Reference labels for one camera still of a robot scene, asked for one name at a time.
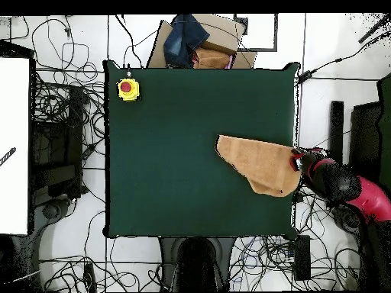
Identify orange terry towel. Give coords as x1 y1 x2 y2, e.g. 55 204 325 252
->
215 134 303 198

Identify black stand base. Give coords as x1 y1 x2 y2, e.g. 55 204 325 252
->
328 99 383 172
30 85 85 208

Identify black power strip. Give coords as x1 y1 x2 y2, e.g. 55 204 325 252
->
293 234 312 281
82 262 98 293

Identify dark green table cloth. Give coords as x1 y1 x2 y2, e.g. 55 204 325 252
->
102 60 302 240
376 72 391 187

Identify folded orange towel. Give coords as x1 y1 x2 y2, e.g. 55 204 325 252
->
192 47 233 70

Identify brown cardboard box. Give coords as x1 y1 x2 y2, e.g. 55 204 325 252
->
146 13 258 69

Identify black tripod leg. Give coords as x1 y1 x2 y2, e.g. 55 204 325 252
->
357 12 391 44

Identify blue jeans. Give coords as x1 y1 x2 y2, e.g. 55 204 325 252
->
163 13 211 69

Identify yellow emergency stop button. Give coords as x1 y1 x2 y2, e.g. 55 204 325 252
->
116 77 141 102

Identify black striped rod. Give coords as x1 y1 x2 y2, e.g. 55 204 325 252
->
0 146 17 167

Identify black pedestal foot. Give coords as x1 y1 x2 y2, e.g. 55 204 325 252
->
31 198 73 242
331 206 364 236

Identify black power adapter cable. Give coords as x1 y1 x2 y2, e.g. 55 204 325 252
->
296 28 391 85

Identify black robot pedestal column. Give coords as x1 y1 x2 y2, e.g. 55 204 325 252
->
158 236 237 293

